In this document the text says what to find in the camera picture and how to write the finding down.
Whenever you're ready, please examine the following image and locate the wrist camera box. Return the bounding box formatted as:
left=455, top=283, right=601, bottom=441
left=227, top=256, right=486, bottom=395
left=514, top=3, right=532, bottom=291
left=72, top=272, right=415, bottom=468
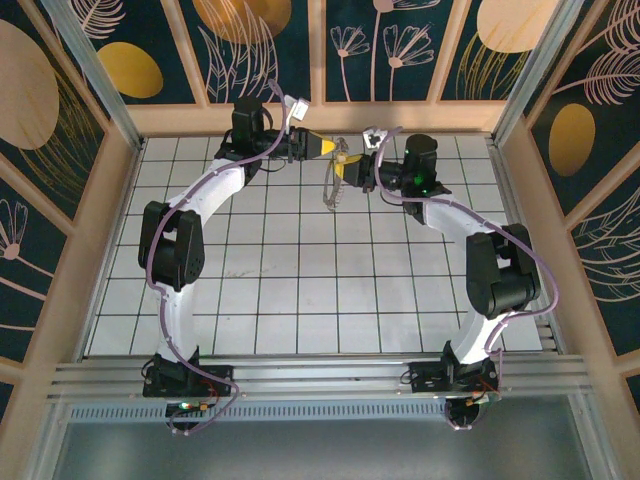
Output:
left=285, top=98, right=311, bottom=122
left=362, top=126, right=390, bottom=152

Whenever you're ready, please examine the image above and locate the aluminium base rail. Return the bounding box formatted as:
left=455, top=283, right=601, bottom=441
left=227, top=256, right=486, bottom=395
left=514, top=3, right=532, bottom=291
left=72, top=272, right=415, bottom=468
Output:
left=46, top=353, right=600, bottom=407

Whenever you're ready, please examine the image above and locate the aluminium corner post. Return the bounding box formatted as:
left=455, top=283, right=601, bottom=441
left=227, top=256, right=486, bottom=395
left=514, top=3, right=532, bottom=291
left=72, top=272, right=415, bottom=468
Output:
left=41, top=0, right=147, bottom=151
left=491, top=0, right=587, bottom=146

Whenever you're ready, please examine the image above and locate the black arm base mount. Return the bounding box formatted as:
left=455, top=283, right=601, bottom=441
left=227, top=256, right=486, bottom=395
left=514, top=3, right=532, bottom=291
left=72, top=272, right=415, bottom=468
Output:
left=142, top=363, right=236, bottom=399
left=408, top=359, right=501, bottom=396

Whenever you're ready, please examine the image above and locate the grey metal panel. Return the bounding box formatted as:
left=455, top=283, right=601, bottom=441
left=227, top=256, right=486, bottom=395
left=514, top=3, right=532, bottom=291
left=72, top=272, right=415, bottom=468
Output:
left=47, top=419, right=599, bottom=480

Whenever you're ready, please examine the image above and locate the aluminium side rail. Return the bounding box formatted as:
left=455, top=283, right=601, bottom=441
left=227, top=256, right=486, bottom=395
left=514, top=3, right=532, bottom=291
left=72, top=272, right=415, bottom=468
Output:
left=487, top=138, right=562, bottom=355

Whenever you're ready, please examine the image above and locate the controller circuit board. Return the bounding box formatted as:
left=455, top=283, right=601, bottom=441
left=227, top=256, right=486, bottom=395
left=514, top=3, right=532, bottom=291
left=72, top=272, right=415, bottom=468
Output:
left=164, top=398, right=217, bottom=417

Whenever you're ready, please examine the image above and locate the grey slotted cable duct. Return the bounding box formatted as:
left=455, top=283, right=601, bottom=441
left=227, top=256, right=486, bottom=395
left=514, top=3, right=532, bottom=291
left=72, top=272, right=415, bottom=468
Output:
left=66, top=403, right=584, bottom=424

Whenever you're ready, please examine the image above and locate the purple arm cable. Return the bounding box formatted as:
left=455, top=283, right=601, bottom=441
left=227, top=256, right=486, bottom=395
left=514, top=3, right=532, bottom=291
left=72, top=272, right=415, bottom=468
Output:
left=142, top=79, right=242, bottom=437
left=373, top=127, right=560, bottom=432

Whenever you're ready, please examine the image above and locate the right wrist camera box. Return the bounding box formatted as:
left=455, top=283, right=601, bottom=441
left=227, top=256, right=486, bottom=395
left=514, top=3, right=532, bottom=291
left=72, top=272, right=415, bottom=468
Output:
left=362, top=126, right=390, bottom=152

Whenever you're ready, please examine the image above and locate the metal band of key rings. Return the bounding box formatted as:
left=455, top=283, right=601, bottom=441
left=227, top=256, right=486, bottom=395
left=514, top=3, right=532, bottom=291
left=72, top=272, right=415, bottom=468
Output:
left=321, top=135, right=352, bottom=215

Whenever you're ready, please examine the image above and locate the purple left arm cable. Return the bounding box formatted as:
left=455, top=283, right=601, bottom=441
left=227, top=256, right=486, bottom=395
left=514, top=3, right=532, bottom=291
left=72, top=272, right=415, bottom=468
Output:
left=142, top=79, right=242, bottom=437

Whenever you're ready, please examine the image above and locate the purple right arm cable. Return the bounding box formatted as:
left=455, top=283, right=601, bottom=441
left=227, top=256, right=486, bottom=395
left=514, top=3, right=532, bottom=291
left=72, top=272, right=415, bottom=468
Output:
left=373, top=127, right=560, bottom=432

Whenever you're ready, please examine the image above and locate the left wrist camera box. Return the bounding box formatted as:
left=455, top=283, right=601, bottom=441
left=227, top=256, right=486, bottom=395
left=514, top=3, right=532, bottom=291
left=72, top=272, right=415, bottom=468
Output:
left=285, top=98, right=311, bottom=122

